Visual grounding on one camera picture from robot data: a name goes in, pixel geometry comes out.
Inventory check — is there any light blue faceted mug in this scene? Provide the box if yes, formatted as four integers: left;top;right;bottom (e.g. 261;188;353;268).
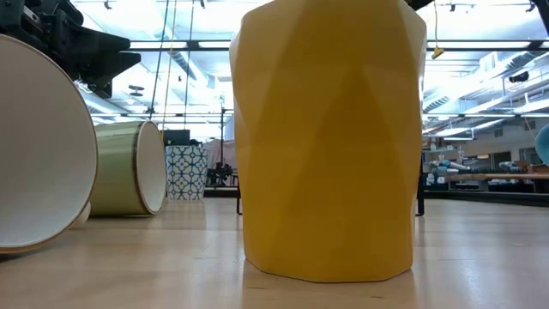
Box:
534;124;549;167

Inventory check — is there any yellow hanging cord plug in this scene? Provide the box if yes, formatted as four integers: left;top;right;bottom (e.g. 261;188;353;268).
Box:
431;0;446;60

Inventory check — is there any black stand pole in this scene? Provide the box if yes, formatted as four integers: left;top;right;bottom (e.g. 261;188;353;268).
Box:
219;106;226;167

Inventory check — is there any blue white patterned mug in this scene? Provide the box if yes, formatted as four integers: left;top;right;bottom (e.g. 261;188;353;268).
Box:
165;144;209;202

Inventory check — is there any black overhead frame bar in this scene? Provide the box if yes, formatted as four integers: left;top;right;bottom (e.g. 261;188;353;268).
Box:
128;39;549;53

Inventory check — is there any wooden workbench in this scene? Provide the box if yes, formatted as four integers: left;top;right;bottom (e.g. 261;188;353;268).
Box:
422;159;549;194

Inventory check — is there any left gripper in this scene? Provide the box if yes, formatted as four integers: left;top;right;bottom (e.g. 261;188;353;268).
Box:
0;0;142;99

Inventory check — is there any black background equipment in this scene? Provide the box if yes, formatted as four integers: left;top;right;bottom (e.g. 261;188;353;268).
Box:
207;161;236;188

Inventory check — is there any green mug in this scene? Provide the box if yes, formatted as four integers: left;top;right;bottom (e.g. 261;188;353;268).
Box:
88;119;167;217

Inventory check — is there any black table edge rail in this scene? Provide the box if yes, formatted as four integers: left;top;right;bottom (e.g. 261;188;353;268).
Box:
203;187;549;209

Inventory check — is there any dark hanging cable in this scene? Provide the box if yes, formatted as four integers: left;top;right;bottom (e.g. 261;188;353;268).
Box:
183;0;195;130
148;0;171;120

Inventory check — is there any black wire shelf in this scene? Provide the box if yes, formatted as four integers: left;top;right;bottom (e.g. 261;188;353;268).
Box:
235;152;425;217

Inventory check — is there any yellow faceted mug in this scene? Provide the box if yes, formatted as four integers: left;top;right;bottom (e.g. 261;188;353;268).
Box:
228;0;428;284

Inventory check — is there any teal striped mug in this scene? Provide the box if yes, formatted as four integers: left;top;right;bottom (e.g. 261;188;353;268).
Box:
0;33;99;255

